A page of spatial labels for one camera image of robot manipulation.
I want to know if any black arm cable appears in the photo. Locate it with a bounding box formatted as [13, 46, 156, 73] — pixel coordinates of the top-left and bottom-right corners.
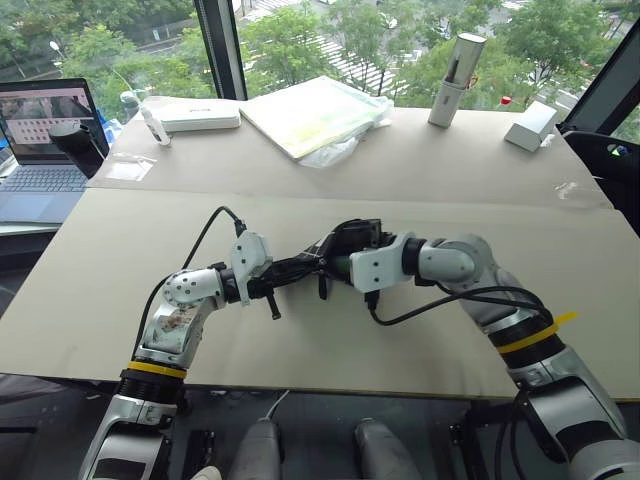
[363, 289, 557, 329]
[133, 205, 249, 352]

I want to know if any black white-grid pencil case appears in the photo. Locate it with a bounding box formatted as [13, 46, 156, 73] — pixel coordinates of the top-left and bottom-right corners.
[266, 234, 352, 322]

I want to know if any large white book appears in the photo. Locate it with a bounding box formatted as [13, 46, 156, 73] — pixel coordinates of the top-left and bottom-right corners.
[238, 75, 389, 163]

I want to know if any clear plastic sheet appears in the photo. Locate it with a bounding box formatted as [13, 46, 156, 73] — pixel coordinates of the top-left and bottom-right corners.
[106, 153, 157, 182]

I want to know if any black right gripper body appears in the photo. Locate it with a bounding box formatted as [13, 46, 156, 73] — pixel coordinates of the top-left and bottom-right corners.
[333, 216, 399, 252]

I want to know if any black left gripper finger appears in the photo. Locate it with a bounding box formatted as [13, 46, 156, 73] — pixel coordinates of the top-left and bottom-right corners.
[272, 254, 324, 277]
[273, 270, 329, 290]

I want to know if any open grey laptop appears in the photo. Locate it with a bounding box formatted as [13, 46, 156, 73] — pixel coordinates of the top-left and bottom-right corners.
[0, 78, 111, 226]

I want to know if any black table frame bar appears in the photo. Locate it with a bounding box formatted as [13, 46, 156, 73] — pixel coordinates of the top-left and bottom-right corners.
[448, 397, 522, 480]

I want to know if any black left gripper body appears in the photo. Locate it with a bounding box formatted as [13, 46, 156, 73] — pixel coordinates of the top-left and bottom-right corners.
[246, 260, 282, 302]

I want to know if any small white box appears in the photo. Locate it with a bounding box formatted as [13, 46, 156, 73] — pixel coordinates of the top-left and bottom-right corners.
[503, 100, 559, 153]

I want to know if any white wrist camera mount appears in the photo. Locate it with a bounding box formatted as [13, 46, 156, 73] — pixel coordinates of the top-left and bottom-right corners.
[228, 231, 274, 308]
[348, 231, 418, 294]

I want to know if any white flat box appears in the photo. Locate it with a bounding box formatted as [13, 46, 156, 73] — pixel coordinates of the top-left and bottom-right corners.
[142, 96, 243, 134]

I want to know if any grey rounded shape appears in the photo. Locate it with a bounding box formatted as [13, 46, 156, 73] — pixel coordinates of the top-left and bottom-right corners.
[353, 418, 417, 480]
[227, 419, 282, 480]

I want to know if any blue plastic bag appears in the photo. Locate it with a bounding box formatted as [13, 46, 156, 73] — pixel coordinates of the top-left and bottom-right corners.
[97, 114, 124, 147]

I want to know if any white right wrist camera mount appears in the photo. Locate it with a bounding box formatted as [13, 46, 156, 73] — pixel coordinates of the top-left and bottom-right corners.
[348, 231, 418, 294]

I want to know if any black window post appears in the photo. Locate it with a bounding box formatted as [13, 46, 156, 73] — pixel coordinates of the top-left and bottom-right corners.
[193, 0, 249, 102]

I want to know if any crumpled clear plastic scrap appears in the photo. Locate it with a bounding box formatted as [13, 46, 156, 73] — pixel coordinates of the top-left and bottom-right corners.
[551, 180, 602, 207]

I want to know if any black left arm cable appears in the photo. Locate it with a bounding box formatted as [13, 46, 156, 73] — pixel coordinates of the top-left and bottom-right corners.
[133, 205, 249, 352]

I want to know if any slanted black window frame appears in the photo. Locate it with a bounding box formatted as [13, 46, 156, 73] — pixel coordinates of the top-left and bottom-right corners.
[561, 33, 640, 127]

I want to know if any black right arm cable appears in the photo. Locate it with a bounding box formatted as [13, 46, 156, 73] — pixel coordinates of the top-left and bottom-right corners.
[363, 289, 557, 329]

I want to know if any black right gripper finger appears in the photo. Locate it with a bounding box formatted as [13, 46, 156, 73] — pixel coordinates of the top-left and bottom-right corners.
[301, 225, 347, 262]

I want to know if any silver cylindrical bottle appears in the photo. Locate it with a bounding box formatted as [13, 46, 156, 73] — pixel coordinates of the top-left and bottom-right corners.
[427, 32, 488, 131]

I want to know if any thin white cable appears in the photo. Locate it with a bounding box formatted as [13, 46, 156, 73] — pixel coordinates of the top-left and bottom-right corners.
[264, 389, 292, 424]

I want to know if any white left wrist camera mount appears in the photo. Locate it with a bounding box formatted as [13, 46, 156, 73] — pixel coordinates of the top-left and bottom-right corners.
[228, 231, 274, 308]

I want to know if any clear plastic bag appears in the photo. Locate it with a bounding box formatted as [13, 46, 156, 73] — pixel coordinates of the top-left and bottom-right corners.
[298, 94, 397, 169]

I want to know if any white handheld device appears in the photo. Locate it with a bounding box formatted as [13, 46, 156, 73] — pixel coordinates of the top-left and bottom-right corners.
[119, 89, 173, 148]

